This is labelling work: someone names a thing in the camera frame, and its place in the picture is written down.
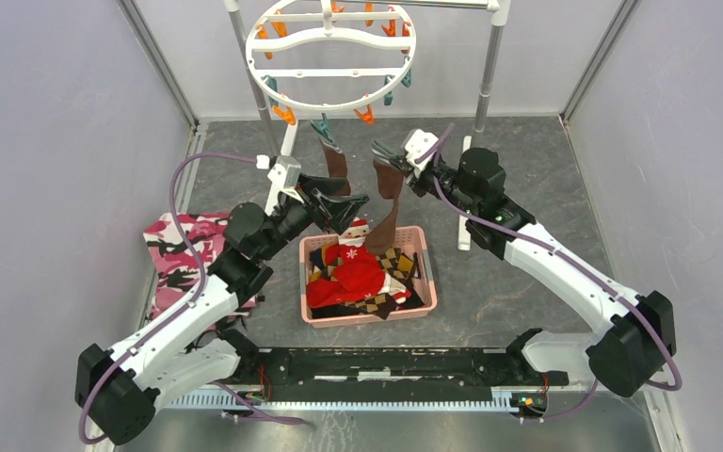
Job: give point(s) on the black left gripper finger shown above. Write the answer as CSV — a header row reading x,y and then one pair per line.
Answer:
x,y
341,211
328,186

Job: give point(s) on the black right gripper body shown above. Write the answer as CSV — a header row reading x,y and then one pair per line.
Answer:
x,y
425,183

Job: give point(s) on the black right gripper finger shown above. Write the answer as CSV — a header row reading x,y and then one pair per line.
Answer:
x,y
384,154
404,169

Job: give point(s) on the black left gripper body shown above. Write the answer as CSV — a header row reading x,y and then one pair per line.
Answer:
x,y
306,213

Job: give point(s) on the brown striped-cuff sock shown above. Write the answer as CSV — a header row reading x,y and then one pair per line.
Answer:
x,y
335,160

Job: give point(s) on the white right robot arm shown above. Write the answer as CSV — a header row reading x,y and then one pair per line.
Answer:
x,y
632,338

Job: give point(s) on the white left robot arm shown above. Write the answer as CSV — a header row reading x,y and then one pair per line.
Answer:
x,y
121,388

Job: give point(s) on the orange front clip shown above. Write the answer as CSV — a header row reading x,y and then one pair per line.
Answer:
x,y
365,111

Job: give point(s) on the teal right clip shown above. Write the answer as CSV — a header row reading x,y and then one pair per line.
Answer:
x,y
388,98

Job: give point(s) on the teal front clip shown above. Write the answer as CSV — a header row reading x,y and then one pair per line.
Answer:
x,y
321,127

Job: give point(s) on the white round clip hanger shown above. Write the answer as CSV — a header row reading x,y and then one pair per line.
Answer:
x,y
329,55

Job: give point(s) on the pink plastic basket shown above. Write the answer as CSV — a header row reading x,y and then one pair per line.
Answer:
x,y
343,284

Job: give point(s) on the red santa sock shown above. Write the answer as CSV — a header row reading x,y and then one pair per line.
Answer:
x,y
352,277

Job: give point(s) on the argyle patterned sock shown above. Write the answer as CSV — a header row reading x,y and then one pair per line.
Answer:
x,y
386,293

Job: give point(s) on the pink camouflage folded garment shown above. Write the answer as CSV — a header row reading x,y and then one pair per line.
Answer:
x,y
175,265

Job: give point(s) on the white metal drying rack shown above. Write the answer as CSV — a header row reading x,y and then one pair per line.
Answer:
x,y
398,34

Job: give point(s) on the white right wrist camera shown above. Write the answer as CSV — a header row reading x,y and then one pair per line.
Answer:
x,y
416,146

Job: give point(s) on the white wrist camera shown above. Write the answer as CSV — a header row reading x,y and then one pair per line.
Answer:
x,y
416,146
283,172

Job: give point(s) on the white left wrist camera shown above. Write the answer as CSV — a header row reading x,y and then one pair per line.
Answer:
x,y
283,172

